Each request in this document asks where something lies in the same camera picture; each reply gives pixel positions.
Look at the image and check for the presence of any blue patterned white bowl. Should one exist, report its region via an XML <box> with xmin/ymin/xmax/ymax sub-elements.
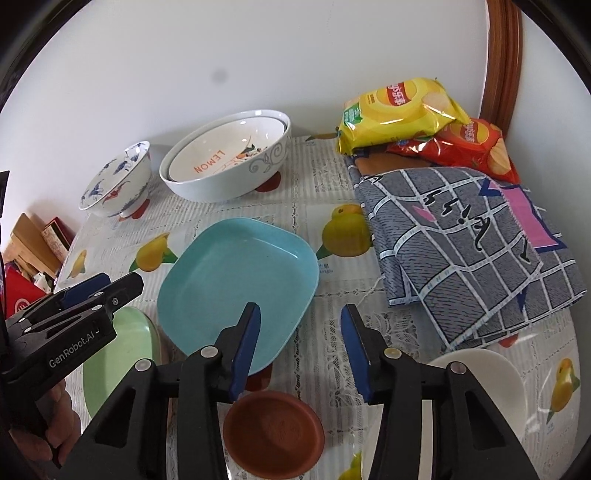
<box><xmin>78</xmin><ymin>141</ymin><xmax>153</xmax><ymax>219</ymax></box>

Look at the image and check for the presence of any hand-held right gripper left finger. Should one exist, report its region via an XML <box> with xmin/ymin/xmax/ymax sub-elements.
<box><xmin>55</xmin><ymin>302</ymin><xmax>262</xmax><ymax>480</ymax></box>

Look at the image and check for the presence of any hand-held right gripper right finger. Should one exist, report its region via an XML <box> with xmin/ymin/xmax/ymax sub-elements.
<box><xmin>341</xmin><ymin>304</ymin><xmax>541</xmax><ymax>480</ymax></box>

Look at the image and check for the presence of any light green plate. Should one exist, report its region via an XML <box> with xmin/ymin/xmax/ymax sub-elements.
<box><xmin>82</xmin><ymin>305</ymin><xmax>162</xmax><ymax>418</ymax></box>

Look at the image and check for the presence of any teal square plate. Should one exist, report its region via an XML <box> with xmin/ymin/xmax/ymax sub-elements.
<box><xmin>157</xmin><ymin>218</ymin><xmax>320</xmax><ymax>377</ymax></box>

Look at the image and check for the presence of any brown small bowl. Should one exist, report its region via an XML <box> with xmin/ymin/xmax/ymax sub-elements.
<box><xmin>223</xmin><ymin>390</ymin><xmax>325</xmax><ymax>478</ymax></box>

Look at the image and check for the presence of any wooden door frame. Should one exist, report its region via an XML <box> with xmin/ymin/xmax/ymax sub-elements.
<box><xmin>480</xmin><ymin>0</ymin><xmax>525</xmax><ymax>134</ymax></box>

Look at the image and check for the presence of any red chips bag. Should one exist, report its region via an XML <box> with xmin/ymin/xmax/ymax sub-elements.
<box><xmin>385</xmin><ymin>117</ymin><xmax>522</xmax><ymax>183</ymax></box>

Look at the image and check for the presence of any large white swirl-pattern bowl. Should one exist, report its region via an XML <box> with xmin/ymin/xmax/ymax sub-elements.
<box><xmin>159</xmin><ymin>110</ymin><xmax>293</xmax><ymax>203</ymax></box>

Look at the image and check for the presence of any person's left hand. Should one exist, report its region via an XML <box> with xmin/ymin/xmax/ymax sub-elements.
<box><xmin>10</xmin><ymin>383</ymin><xmax>82</xmax><ymax>466</ymax></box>

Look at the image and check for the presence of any grey checked folded cloth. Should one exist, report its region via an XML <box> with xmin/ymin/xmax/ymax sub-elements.
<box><xmin>353</xmin><ymin>167</ymin><xmax>588</xmax><ymax>354</ymax></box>

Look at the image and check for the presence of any yellow chips bag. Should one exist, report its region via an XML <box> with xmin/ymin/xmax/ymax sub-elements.
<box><xmin>338</xmin><ymin>78</ymin><xmax>472</xmax><ymax>155</ymax></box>

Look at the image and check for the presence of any dark red patterned box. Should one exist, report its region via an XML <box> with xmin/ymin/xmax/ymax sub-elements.
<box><xmin>41</xmin><ymin>217</ymin><xmax>77</xmax><ymax>261</ymax></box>

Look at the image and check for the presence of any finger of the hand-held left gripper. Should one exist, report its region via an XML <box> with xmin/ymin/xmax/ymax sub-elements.
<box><xmin>7</xmin><ymin>272</ymin><xmax>112</xmax><ymax>325</ymax></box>
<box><xmin>9</xmin><ymin>271</ymin><xmax>145</xmax><ymax>334</ymax></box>

